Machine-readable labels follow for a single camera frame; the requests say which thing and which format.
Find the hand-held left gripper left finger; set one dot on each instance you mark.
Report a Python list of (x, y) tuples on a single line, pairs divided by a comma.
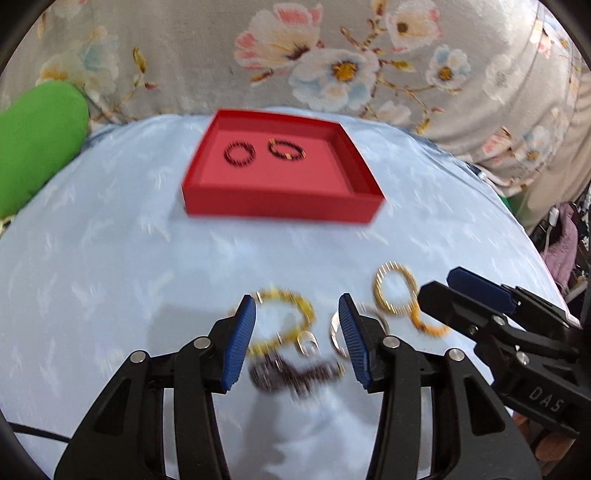
[(240, 341)]

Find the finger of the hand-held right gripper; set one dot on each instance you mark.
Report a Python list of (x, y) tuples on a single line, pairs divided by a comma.
[(475, 284), (461, 314)]

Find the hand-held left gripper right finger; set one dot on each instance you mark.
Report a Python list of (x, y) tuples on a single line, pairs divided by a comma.
[(355, 341)]

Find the thin silver bangle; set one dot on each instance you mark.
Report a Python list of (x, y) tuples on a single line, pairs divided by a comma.
[(333, 339)]

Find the twisted gold bangle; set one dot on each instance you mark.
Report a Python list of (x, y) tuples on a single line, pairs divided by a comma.
[(377, 284)]

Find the red jewelry box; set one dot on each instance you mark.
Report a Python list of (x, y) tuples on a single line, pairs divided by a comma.
[(286, 198)]

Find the purple garment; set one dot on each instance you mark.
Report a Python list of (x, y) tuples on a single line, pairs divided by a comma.
[(561, 249)]

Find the light blue patterned sheet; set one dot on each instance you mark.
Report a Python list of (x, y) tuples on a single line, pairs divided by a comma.
[(92, 277)]

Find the green cushion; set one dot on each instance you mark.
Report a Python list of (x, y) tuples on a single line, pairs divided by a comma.
[(37, 138)]

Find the grey floral blanket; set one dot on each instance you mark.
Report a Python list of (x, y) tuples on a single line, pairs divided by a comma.
[(184, 46)]

